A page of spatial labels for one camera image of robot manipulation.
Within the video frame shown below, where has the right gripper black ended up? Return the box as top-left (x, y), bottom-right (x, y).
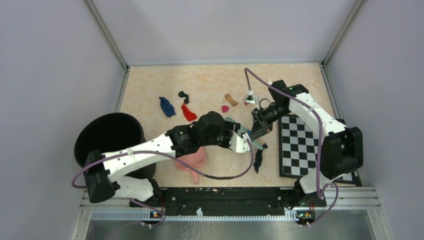
top-left (249, 103), bottom-right (292, 142)

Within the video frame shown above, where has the green plastic hand brush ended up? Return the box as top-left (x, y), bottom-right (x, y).
top-left (224, 116), bottom-right (264, 150)

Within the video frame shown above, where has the pink paper scrap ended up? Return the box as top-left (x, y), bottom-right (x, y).
top-left (221, 105), bottom-right (230, 113)

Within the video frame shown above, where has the black paper scrap long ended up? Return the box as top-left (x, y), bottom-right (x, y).
top-left (253, 143), bottom-right (268, 174)

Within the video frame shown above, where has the pink plastic dustpan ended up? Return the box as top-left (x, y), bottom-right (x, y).
top-left (174, 147), bottom-right (206, 185)

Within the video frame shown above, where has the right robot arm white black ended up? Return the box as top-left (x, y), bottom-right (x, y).
top-left (250, 80), bottom-right (364, 206)

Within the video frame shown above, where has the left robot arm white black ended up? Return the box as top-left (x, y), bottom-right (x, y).
top-left (82, 111), bottom-right (252, 207)

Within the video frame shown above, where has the black white checkerboard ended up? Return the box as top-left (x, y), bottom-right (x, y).
top-left (278, 113), bottom-right (362, 186)

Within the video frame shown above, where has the wooden arch block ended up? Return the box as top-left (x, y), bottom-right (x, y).
top-left (224, 93), bottom-right (238, 107)

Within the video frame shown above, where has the red paper scrap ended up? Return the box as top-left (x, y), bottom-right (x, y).
top-left (181, 103), bottom-right (198, 122)

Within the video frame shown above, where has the small black paper scrap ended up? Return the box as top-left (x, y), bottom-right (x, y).
top-left (177, 91), bottom-right (190, 105)

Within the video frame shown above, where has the large dark blue paper scrap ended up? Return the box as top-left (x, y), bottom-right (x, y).
top-left (159, 96), bottom-right (176, 118)

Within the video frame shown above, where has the black round trash bin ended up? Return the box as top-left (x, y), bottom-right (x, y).
top-left (74, 112), bottom-right (147, 168)

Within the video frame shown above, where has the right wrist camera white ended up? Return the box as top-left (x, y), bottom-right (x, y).
top-left (244, 90), bottom-right (259, 106)

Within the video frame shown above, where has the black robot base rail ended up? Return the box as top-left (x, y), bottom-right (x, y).
top-left (144, 187), bottom-right (327, 217)

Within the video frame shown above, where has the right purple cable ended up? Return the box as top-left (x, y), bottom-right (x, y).
top-left (244, 67), bottom-right (340, 228)

